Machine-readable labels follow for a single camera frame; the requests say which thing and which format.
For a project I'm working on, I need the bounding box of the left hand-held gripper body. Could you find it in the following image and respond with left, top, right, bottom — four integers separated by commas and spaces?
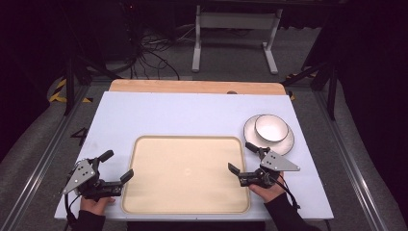
61, 157, 123, 202

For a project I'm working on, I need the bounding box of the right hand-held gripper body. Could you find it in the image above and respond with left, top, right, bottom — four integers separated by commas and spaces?
239, 146, 301, 190

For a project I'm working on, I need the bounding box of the white plate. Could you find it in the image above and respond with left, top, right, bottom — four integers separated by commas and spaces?
242, 114, 295, 157

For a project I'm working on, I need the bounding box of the white bowl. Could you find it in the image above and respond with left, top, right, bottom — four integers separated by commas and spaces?
254, 114, 290, 143

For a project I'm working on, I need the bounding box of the beige tray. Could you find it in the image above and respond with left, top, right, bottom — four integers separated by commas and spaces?
120, 135, 251, 216

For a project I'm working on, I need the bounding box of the person's right hand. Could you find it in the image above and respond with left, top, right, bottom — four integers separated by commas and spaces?
247, 170, 287, 204

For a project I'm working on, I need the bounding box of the person's left hand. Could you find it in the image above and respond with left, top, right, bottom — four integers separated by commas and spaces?
79, 195, 116, 217

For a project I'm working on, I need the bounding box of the black metal stand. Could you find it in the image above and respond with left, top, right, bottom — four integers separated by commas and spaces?
282, 61, 342, 121
62, 47, 123, 117

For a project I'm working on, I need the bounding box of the white board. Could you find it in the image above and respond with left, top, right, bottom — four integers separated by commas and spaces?
53, 90, 335, 221

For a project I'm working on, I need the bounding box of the white metal stand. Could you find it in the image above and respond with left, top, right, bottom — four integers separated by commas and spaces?
191, 4, 284, 75

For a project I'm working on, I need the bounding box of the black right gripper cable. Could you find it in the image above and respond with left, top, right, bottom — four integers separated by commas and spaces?
272, 174, 302, 210

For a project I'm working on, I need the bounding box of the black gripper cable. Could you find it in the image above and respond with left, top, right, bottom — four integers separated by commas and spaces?
64, 192, 80, 231
272, 174, 302, 210

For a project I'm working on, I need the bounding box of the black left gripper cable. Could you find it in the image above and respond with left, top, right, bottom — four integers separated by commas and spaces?
64, 192, 80, 231

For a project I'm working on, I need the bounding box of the aluminium frame rail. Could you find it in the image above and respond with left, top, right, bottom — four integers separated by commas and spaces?
312, 90, 391, 231
0, 80, 92, 231

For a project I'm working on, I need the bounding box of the bundle of black cables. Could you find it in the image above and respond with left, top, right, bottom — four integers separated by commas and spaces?
105, 30, 197, 81

